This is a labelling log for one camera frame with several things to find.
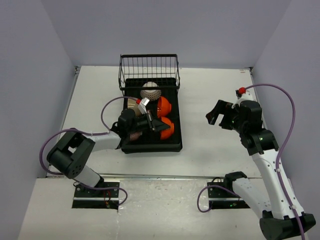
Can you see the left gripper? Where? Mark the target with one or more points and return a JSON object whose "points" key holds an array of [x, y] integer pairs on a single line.
{"points": [[158, 125]]}

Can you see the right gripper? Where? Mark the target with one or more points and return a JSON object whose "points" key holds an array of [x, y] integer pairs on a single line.
{"points": [[224, 107]]}

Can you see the orange plastic bowl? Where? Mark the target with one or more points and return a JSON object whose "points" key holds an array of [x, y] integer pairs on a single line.
{"points": [[164, 107], [167, 133]]}

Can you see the pink floral ceramic bowl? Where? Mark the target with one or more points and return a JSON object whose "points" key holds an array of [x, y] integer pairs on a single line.
{"points": [[134, 136]]}

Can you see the beige ceramic bowl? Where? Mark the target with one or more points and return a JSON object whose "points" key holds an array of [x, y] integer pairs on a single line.
{"points": [[132, 104]]}

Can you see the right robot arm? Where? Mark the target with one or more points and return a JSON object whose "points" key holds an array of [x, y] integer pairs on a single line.
{"points": [[280, 214]]}

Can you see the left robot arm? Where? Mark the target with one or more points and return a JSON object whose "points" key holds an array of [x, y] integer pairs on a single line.
{"points": [[71, 153]]}

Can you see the black dish rack tray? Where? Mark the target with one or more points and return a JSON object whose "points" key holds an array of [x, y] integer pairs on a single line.
{"points": [[150, 141]]}

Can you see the brown patterned white bowl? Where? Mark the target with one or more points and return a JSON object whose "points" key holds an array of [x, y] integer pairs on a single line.
{"points": [[151, 94]]}

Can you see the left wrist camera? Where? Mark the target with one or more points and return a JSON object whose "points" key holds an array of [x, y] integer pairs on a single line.
{"points": [[142, 105]]}

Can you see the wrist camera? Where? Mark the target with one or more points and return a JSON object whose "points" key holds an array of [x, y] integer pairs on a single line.
{"points": [[142, 105], [243, 95]]}

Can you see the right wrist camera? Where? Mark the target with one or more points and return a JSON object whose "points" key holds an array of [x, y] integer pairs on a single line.
{"points": [[243, 95]]}

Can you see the black wire basket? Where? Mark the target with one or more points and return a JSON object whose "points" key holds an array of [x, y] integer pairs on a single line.
{"points": [[160, 68]]}

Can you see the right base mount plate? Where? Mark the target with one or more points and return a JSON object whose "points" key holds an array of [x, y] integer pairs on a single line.
{"points": [[222, 199]]}

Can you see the base mount plate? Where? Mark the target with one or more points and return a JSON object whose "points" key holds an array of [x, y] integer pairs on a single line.
{"points": [[222, 199], [85, 198]]}

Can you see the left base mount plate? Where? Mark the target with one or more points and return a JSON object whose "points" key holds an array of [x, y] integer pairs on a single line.
{"points": [[85, 198]]}

